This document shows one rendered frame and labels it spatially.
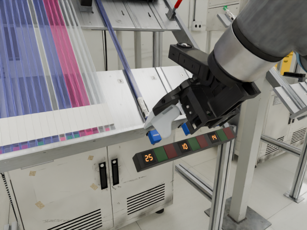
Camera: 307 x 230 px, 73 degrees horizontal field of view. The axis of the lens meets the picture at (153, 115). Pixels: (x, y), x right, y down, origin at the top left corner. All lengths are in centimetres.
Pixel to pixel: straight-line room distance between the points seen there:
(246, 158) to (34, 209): 92
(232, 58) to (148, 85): 38
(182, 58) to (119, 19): 47
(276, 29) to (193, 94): 14
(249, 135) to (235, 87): 77
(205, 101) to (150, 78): 34
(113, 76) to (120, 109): 11
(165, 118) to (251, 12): 21
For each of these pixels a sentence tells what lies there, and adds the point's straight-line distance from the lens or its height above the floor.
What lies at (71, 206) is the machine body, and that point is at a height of 29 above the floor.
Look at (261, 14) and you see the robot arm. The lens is 26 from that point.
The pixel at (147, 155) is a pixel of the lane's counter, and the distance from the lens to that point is 52.
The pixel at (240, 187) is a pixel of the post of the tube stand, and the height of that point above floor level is 23.
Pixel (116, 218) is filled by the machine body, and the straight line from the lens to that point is 111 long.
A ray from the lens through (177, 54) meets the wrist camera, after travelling 38.
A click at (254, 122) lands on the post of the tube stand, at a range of 102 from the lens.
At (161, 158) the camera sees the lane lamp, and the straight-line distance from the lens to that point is 53.
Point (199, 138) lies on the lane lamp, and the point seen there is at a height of 67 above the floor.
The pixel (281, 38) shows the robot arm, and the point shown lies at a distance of 26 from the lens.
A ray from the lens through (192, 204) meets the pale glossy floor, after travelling 138.
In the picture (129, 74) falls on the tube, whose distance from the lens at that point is 61.
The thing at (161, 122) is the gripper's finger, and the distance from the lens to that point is 38.
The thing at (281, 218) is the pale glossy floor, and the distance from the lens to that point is 147.
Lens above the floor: 93
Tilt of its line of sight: 20 degrees down
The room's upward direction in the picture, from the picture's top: straight up
